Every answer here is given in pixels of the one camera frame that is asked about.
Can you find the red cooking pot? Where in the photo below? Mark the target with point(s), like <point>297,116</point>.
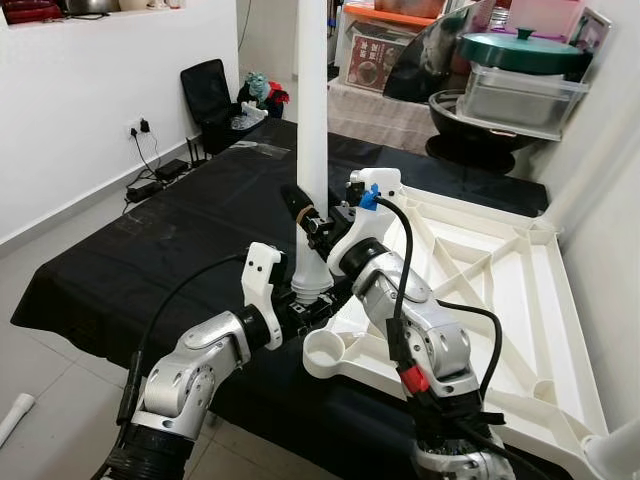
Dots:
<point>30,10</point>

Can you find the orange lidded storage box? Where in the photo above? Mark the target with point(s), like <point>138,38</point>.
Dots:
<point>375,60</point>

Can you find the white crumpled plastic bag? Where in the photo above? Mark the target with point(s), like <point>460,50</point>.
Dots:
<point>250,115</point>

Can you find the black tablecloth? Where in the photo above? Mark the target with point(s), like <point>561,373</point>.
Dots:
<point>150,240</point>

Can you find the clear tape patch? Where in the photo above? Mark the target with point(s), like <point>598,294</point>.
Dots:
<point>262,148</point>

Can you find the white plastic table top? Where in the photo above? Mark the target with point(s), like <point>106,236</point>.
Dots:
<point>500,290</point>

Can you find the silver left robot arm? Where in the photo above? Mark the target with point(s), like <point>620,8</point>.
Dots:
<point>190,365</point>

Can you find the green pot with lid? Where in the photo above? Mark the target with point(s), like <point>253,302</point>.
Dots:
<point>520,52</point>

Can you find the framed picture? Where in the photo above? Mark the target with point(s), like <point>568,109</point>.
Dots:
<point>595,30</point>

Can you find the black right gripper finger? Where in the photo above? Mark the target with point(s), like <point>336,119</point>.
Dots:
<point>297,207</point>

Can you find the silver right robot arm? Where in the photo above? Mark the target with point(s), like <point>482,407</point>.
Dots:
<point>420,330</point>

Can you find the glossy black bag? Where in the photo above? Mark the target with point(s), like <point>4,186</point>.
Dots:
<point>430,70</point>

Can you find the beige cloth covered bench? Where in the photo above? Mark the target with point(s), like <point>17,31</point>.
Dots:
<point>380,115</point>

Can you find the black wall charger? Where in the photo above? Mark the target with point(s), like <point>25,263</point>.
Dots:
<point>143,127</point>

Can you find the large steel pot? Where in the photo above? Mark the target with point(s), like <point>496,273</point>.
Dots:
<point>410,8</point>

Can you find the red lidded plastic container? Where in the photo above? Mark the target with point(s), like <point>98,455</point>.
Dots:
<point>545,15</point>

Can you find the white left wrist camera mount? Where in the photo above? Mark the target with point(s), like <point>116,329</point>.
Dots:
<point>262,270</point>

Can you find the red cloth item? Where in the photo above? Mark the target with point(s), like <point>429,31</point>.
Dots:
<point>280,95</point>

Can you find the black folding chair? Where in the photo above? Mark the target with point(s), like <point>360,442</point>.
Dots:
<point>205,90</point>

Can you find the small steel cooking pot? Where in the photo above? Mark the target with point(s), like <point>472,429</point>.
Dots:
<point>92,5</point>

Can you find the black power adapter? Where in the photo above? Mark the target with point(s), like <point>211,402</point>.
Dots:
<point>145,190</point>
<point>172,168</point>

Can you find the tan rubber band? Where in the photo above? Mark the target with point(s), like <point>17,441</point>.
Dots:
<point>311,216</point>

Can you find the black wok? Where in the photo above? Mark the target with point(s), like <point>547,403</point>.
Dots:
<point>470,145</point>

